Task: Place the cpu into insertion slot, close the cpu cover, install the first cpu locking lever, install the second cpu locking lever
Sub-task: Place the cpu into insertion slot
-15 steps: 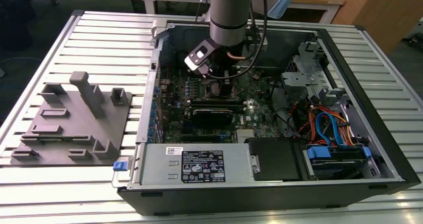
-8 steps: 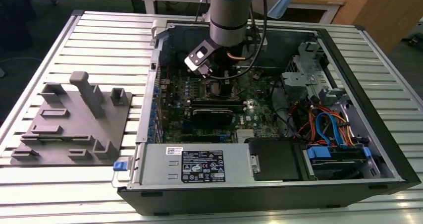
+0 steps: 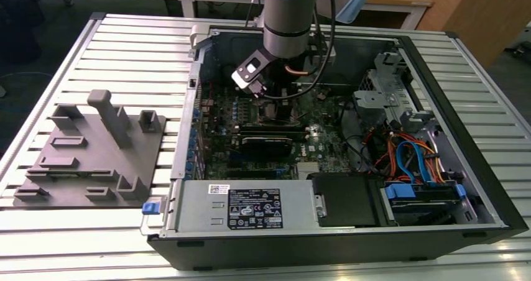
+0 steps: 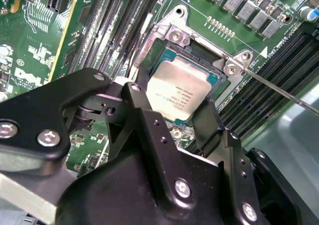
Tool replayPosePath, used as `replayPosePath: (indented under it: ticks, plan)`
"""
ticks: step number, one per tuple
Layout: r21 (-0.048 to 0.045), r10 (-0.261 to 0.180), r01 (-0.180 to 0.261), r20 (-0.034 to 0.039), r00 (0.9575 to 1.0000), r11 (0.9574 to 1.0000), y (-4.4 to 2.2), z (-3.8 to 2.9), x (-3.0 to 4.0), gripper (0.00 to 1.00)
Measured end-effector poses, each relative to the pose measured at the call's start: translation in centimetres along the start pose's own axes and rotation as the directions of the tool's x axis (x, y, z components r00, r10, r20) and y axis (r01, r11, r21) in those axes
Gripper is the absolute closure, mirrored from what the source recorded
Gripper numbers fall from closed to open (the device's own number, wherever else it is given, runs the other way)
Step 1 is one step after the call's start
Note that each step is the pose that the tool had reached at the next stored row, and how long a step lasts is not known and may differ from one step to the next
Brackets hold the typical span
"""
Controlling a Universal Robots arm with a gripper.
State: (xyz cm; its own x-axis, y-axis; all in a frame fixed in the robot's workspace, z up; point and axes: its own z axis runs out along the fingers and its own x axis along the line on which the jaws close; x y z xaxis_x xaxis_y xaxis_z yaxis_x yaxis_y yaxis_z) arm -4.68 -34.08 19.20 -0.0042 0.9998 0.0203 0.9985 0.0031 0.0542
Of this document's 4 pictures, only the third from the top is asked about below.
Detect CPU socket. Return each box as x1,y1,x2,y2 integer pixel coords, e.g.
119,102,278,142
257,98,305,127

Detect black RAM slot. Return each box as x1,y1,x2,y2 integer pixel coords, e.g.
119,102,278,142
239,124,311,132

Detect green motherboard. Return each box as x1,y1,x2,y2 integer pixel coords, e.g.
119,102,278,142
198,85,363,181

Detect black graphics card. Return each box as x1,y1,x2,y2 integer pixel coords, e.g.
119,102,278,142
239,134,295,161

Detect metal disk bay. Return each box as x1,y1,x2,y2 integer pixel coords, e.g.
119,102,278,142
353,52,441,139

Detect grey case latch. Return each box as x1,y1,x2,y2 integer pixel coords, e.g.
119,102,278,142
189,24,214,60

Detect silver chipset heatsink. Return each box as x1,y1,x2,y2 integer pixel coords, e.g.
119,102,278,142
297,161,323,173

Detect hard disk in blue carrier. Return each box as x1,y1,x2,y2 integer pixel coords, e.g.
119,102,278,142
382,183,466,228

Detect silver power supply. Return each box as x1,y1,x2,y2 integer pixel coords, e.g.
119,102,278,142
165,178,323,232

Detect grey parts rack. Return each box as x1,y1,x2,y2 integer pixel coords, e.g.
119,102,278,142
13,89,169,208

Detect wooden cabinet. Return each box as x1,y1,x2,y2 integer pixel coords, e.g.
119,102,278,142
418,0,531,67

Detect black PC case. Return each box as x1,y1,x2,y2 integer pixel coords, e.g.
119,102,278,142
146,22,530,272

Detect grey chair base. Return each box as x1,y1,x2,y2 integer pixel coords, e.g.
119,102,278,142
504,24,531,60

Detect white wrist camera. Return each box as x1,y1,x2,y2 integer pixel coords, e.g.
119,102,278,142
231,48,269,99

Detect orange wire bundle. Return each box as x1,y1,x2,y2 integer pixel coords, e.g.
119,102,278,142
375,131,447,185

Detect blue wire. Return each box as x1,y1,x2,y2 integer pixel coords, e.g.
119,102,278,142
397,140,433,185

